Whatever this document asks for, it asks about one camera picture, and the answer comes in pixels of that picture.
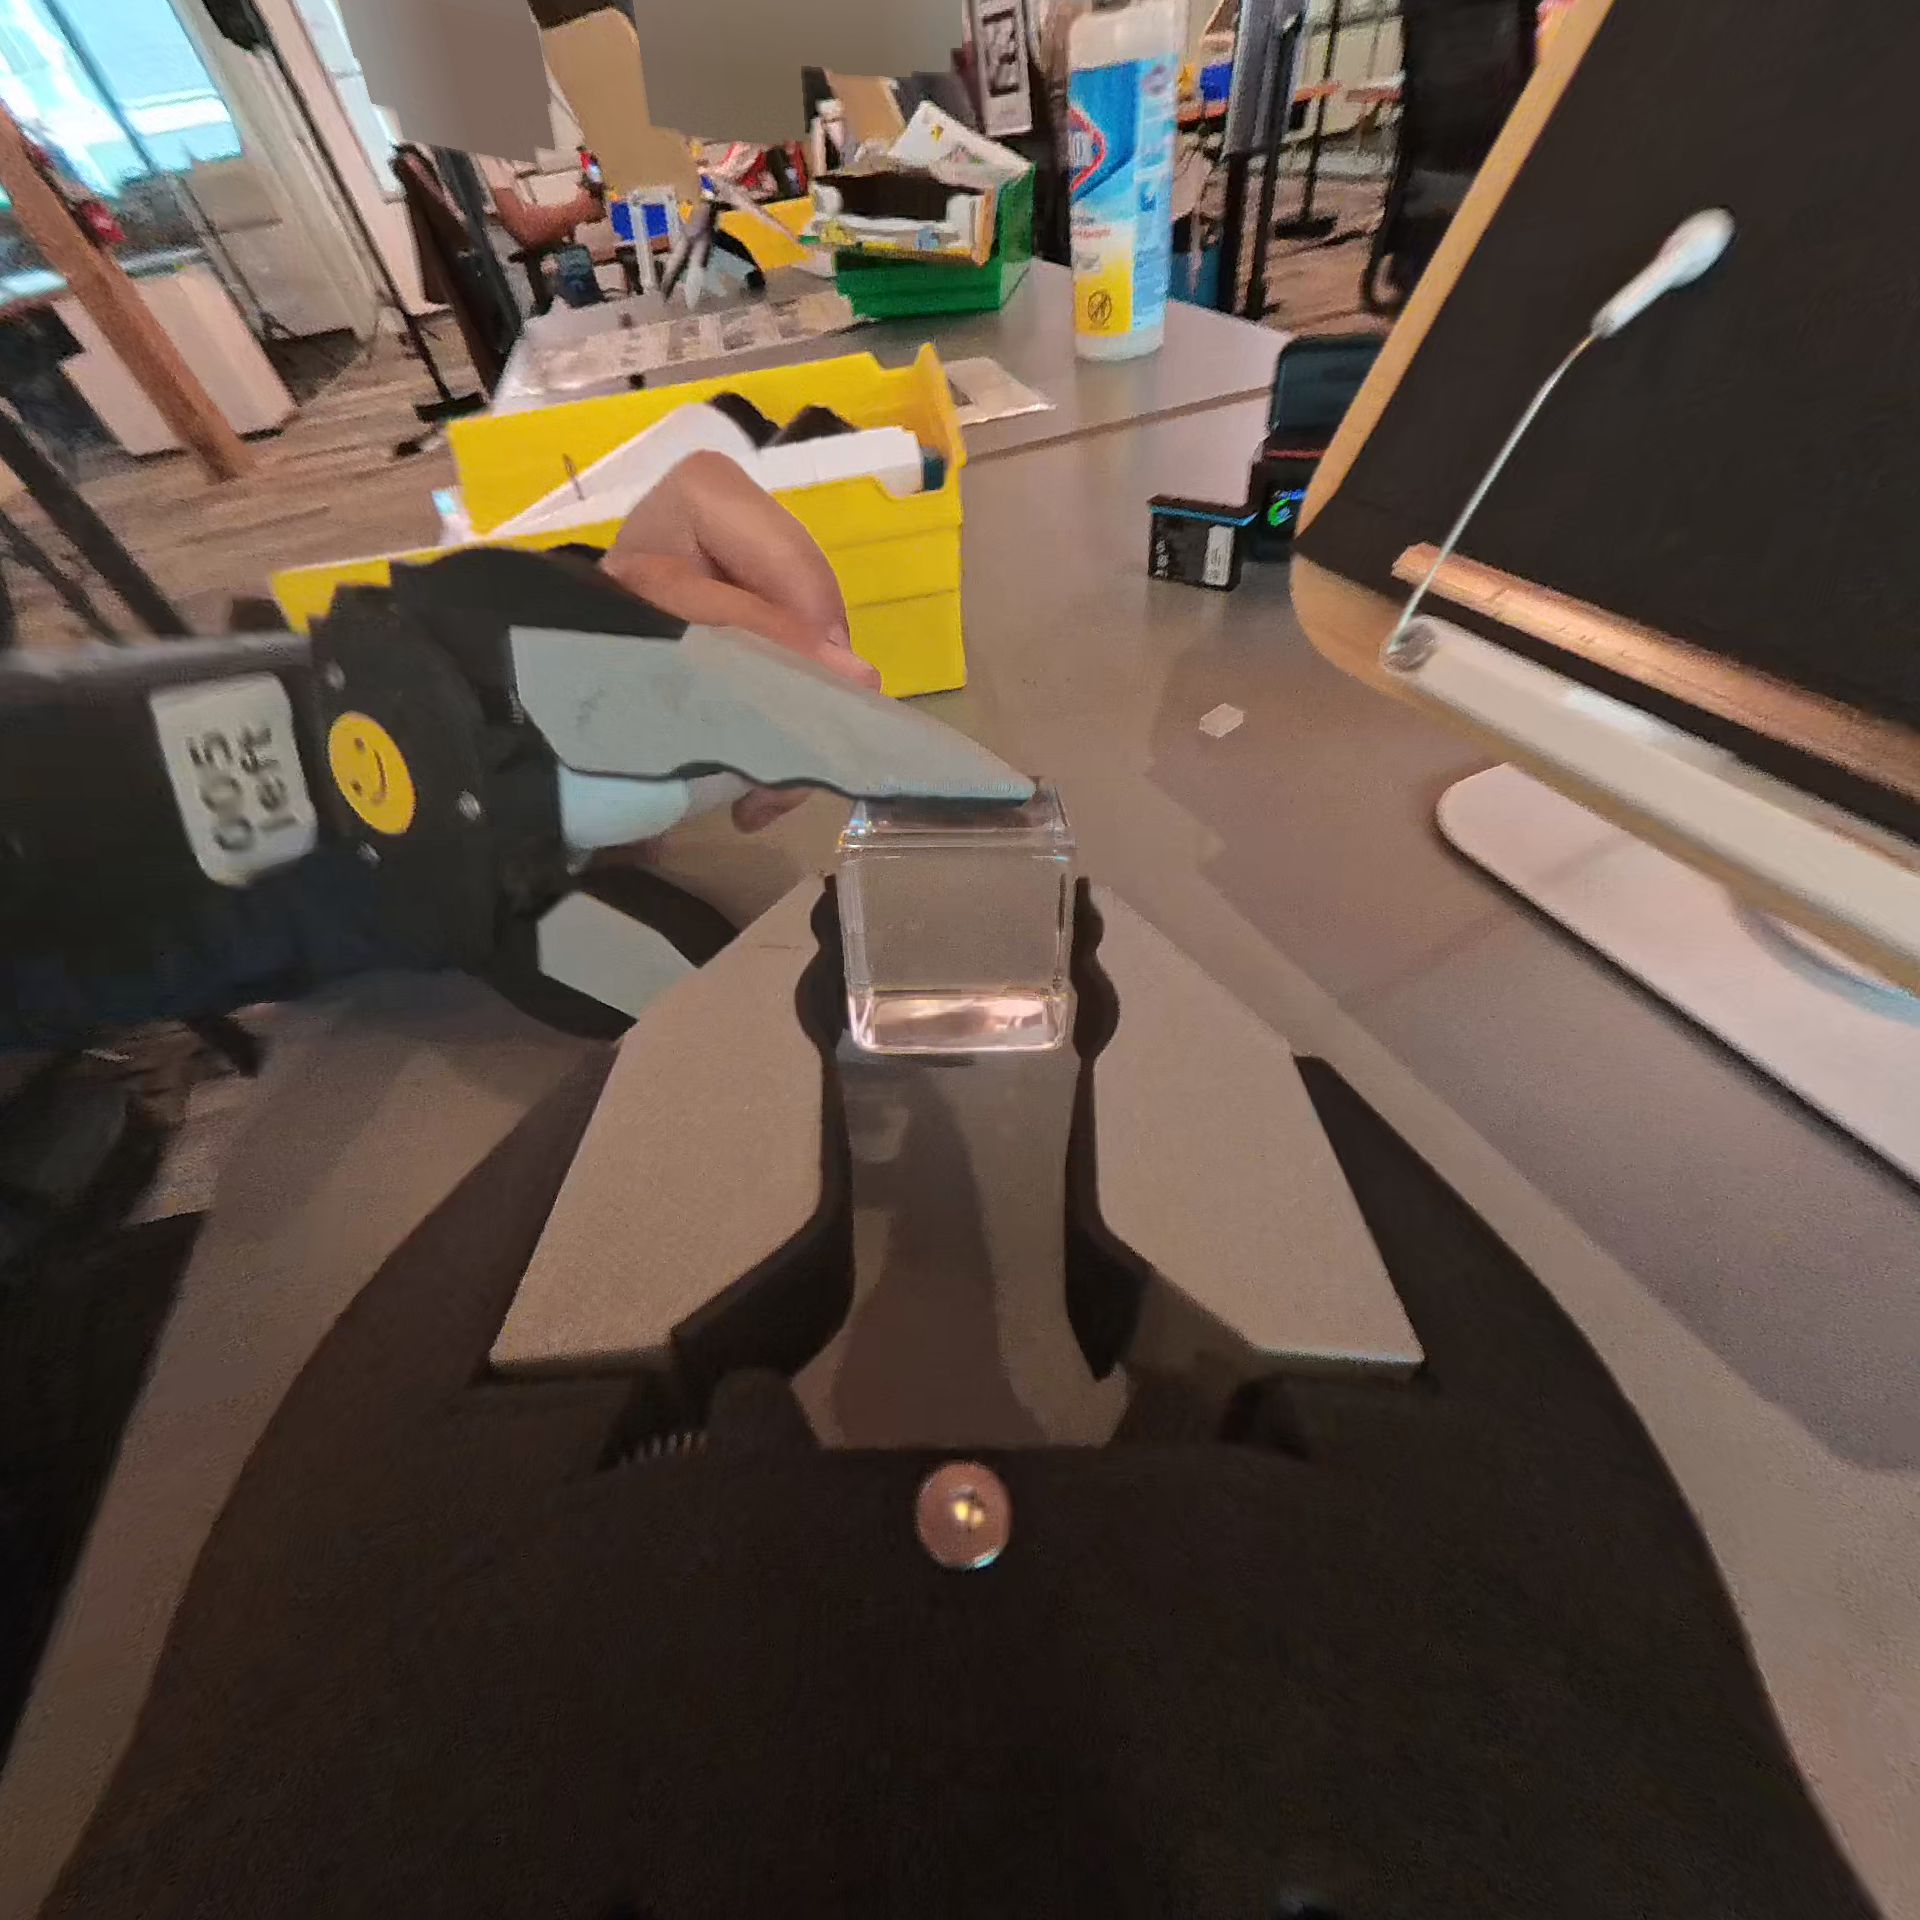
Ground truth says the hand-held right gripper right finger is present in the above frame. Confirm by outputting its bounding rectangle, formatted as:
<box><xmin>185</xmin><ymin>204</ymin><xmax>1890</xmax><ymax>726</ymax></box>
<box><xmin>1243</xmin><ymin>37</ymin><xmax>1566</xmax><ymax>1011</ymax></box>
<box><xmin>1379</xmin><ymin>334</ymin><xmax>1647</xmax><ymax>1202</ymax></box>
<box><xmin>1059</xmin><ymin>878</ymin><xmax>1427</xmax><ymax>1383</ymax></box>

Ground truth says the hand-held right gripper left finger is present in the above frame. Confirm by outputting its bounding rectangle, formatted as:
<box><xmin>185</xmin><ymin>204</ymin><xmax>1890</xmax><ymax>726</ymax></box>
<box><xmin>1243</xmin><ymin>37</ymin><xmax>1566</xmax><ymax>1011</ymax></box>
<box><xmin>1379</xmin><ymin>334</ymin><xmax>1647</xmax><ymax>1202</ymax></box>
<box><xmin>487</xmin><ymin>874</ymin><xmax>860</xmax><ymax>1383</ymax></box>

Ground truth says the wooden post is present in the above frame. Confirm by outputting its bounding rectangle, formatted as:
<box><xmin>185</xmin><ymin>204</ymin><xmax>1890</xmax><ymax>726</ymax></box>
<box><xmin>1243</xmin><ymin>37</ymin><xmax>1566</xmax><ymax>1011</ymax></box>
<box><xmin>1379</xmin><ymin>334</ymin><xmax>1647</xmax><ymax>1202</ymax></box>
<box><xmin>0</xmin><ymin>107</ymin><xmax>257</xmax><ymax>485</ymax></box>

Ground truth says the white cabinet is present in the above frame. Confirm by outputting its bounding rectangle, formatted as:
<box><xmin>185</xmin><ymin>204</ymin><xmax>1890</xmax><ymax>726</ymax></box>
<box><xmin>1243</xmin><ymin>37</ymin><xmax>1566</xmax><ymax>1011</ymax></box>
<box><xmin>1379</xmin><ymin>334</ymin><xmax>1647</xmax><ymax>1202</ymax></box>
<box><xmin>58</xmin><ymin>267</ymin><xmax>297</xmax><ymax>460</ymax></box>

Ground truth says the white board stand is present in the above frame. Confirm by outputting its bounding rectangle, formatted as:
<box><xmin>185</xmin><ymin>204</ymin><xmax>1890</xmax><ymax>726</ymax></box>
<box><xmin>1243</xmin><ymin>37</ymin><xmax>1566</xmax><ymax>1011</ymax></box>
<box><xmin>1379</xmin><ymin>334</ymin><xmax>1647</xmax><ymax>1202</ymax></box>
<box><xmin>1376</xmin><ymin>612</ymin><xmax>1920</xmax><ymax>1187</ymax></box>

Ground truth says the black tripod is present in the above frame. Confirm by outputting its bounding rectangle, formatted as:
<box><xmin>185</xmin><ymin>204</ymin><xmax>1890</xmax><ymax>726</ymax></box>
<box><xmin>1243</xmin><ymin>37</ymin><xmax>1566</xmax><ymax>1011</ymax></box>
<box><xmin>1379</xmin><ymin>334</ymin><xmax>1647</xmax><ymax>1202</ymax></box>
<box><xmin>1207</xmin><ymin>0</ymin><xmax>1345</xmax><ymax>325</ymax></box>

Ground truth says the open cardboard box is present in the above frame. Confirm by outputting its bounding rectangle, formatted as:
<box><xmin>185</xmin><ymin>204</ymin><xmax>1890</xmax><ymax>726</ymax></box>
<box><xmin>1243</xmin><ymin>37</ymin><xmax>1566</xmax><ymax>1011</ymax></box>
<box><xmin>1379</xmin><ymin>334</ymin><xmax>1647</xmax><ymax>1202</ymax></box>
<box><xmin>809</xmin><ymin>102</ymin><xmax>1039</xmax><ymax>269</ymax></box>

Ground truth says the disinfectant wipes canister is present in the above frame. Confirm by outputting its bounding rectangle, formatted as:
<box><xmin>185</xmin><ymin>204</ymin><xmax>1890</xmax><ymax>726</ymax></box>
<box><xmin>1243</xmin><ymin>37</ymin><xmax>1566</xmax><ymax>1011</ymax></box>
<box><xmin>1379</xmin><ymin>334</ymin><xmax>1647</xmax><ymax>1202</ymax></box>
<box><xmin>1064</xmin><ymin>0</ymin><xmax>1186</xmax><ymax>363</ymax></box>

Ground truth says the black camera case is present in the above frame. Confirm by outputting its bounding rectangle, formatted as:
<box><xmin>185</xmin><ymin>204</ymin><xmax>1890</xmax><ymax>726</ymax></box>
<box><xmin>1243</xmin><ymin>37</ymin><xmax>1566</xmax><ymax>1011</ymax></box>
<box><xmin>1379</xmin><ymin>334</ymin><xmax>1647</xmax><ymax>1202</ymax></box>
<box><xmin>1241</xmin><ymin>334</ymin><xmax>1390</xmax><ymax>566</ymax></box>

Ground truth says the person's left hand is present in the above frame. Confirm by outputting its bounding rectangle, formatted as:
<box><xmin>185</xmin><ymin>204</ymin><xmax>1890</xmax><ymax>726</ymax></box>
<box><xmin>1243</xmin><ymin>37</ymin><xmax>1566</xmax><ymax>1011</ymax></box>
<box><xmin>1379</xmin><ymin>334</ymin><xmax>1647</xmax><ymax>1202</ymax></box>
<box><xmin>598</xmin><ymin>450</ymin><xmax>886</xmax><ymax>836</ymax></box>

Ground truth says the white-tipped metal rod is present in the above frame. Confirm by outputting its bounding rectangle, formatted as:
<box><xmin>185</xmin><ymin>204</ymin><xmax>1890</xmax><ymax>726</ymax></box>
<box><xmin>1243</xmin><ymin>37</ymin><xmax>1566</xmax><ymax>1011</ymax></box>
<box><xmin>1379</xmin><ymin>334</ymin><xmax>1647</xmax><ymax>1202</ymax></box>
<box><xmin>1380</xmin><ymin>209</ymin><xmax>1739</xmax><ymax>671</ymax></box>

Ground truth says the black wood-framed board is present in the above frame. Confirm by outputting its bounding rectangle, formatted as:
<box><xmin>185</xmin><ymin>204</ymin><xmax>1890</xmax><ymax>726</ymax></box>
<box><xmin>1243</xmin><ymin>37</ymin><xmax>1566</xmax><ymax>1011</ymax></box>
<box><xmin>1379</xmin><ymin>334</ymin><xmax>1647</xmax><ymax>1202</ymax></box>
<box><xmin>1290</xmin><ymin>0</ymin><xmax>1920</xmax><ymax>846</ymax></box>

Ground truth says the printed paper sheet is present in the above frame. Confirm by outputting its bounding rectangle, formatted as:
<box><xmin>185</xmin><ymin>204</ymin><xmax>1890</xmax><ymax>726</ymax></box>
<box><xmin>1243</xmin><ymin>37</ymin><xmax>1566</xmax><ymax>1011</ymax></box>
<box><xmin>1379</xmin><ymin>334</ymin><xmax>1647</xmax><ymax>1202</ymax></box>
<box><xmin>942</xmin><ymin>357</ymin><xmax>1056</xmax><ymax>429</ymax></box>

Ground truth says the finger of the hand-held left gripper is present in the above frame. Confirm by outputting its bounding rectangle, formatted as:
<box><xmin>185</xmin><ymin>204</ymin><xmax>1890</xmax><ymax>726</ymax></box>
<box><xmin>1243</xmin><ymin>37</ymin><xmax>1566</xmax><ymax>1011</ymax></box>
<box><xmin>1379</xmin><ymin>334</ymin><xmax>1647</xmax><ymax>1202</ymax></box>
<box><xmin>507</xmin><ymin>621</ymin><xmax>1040</xmax><ymax>815</ymax></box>

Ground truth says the white flat box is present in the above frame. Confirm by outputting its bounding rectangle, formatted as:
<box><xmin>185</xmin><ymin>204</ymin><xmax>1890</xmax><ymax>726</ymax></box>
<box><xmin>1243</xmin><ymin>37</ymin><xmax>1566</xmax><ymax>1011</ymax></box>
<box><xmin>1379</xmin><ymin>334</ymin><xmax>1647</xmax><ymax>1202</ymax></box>
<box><xmin>750</xmin><ymin>428</ymin><xmax>928</xmax><ymax>501</ymax></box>

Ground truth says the clear acrylic cube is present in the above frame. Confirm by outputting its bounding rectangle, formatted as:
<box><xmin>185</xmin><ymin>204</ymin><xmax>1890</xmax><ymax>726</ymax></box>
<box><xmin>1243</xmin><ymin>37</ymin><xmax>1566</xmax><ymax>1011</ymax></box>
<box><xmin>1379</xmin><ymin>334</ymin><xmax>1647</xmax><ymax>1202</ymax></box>
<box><xmin>832</xmin><ymin>783</ymin><xmax>1080</xmax><ymax>1055</ymax></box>

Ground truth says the yellow plastic bin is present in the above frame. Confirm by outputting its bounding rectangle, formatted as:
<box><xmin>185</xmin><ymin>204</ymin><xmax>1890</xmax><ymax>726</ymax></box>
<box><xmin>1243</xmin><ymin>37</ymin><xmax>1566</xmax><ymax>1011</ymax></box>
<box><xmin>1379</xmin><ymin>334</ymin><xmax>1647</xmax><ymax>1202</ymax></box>
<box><xmin>271</xmin><ymin>345</ymin><xmax>969</xmax><ymax>699</ymax></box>

